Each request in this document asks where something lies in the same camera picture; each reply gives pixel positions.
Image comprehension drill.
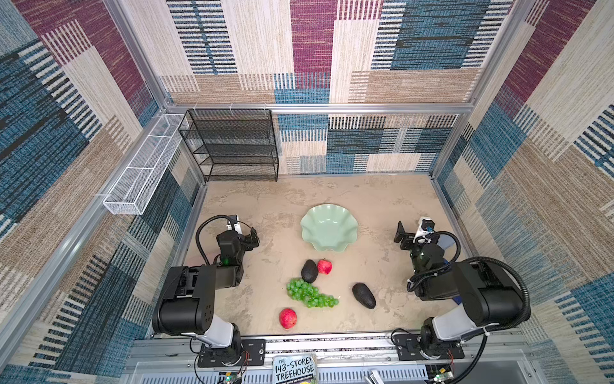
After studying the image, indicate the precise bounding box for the dark avocado one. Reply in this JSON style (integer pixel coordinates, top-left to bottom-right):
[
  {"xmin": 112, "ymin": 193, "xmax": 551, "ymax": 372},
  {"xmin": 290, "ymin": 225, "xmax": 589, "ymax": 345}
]
[
  {"xmin": 301, "ymin": 259, "xmax": 319, "ymax": 284},
  {"xmin": 352, "ymin": 283, "xmax": 377, "ymax": 310}
]

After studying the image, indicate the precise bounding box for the aluminium front rail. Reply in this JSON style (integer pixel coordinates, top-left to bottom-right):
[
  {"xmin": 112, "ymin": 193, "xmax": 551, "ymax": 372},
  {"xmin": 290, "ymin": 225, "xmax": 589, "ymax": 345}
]
[{"xmin": 125, "ymin": 330, "xmax": 533, "ymax": 371}]

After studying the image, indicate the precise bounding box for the green grape bunch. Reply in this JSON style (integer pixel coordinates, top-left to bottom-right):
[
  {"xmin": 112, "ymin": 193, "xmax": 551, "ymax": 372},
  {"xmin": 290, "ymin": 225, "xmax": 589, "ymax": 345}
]
[{"xmin": 286, "ymin": 278, "xmax": 339, "ymax": 308}]

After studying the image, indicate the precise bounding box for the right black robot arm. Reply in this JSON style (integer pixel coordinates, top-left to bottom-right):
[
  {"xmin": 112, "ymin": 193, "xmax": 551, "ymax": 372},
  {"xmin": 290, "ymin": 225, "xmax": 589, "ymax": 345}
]
[{"xmin": 391, "ymin": 217, "xmax": 531, "ymax": 360}]

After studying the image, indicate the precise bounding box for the mint green wavy fruit bowl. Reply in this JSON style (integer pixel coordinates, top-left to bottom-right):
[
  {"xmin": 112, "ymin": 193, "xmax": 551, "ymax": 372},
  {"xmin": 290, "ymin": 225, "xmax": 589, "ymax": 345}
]
[{"xmin": 301, "ymin": 203, "xmax": 358, "ymax": 253}]

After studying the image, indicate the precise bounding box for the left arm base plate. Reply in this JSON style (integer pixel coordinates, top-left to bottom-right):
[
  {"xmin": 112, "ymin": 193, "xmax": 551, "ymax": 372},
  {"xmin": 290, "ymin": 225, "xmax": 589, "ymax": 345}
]
[{"xmin": 196, "ymin": 339, "xmax": 266, "ymax": 368}]

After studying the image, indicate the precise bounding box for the blue grey case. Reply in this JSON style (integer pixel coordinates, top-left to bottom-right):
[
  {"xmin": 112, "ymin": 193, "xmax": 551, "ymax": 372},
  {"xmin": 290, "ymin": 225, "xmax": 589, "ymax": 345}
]
[{"xmin": 437, "ymin": 235, "xmax": 460, "ymax": 263}]

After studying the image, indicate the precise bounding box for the small red apple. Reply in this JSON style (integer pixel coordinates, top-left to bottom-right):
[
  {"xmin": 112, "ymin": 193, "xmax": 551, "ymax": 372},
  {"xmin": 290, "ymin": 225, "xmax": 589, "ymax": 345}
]
[{"xmin": 318, "ymin": 259, "xmax": 333, "ymax": 275}]

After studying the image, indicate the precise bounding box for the black wire mesh shelf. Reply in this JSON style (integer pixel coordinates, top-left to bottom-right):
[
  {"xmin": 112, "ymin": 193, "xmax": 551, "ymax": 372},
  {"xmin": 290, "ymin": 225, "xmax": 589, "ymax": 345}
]
[{"xmin": 178, "ymin": 109, "xmax": 279, "ymax": 182}]

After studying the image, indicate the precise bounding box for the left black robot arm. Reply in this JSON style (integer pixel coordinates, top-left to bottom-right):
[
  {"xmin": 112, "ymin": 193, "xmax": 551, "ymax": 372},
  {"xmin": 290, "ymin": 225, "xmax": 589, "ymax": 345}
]
[{"xmin": 152, "ymin": 214, "xmax": 260, "ymax": 367}]

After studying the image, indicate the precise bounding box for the treehouse book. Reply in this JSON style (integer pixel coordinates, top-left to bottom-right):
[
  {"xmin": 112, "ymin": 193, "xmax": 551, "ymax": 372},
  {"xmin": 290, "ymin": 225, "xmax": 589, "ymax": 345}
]
[{"xmin": 272, "ymin": 355, "xmax": 318, "ymax": 384}]

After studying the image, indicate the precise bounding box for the white wire mesh basket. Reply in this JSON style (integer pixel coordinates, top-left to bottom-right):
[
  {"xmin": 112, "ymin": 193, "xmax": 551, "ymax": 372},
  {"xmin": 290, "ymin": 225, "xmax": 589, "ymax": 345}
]
[{"xmin": 103, "ymin": 114, "xmax": 183, "ymax": 215}]

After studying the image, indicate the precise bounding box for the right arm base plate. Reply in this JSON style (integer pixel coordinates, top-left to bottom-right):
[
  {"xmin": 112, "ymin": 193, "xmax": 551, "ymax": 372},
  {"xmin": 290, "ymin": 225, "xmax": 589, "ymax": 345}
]
[{"xmin": 391, "ymin": 333, "xmax": 465, "ymax": 362}]

